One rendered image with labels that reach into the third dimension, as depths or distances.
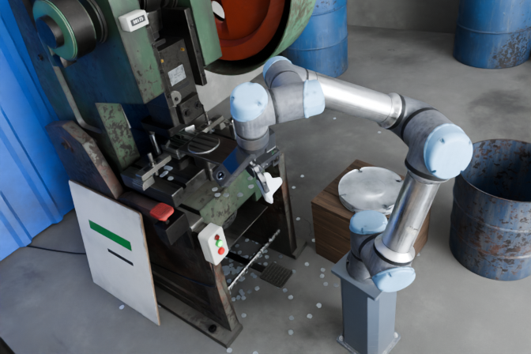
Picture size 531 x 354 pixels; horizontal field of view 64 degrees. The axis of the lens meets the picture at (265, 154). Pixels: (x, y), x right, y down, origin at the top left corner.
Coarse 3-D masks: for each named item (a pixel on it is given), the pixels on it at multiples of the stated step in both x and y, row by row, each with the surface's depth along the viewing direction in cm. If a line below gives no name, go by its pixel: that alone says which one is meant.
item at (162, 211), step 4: (160, 204) 140; (164, 204) 140; (156, 208) 139; (160, 208) 138; (164, 208) 138; (168, 208) 138; (172, 208) 138; (152, 212) 137; (156, 212) 137; (160, 212) 137; (164, 212) 137; (168, 212) 136; (172, 212) 137; (152, 216) 137; (156, 216) 136; (160, 216) 135; (164, 216) 135; (168, 216) 136; (164, 220) 140
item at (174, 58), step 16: (160, 48) 142; (176, 48) 145; (176, 64) 147; (176, 80) 149; (192, 80) 155; (176, 96) 149; (192, 96) 153; (160, 112) 154; (176, 112) 152; (192, 112) 155
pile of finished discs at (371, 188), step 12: (372, 168) 199; (384, 168) 196; (348, 180) 194; (360, 180) 193; (372, 180) 191; (384, 180) 191; (396, 180) 192; (348, 192) 188; (360, 192) 186; (372, 192) 185; (384, 192) 184; (396, 192) 183; (348, 204) 182; (360, 204) 180; (372, 204) 179; (384, 204) 178
